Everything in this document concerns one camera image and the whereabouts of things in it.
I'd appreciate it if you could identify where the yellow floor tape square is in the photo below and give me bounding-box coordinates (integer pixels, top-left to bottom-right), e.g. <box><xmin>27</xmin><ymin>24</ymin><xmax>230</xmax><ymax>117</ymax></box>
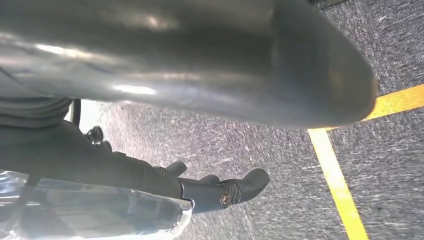
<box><xmin>307</xmin><ymin>83</ymin><xmax>424</xmax><ymax>240</ymax></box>

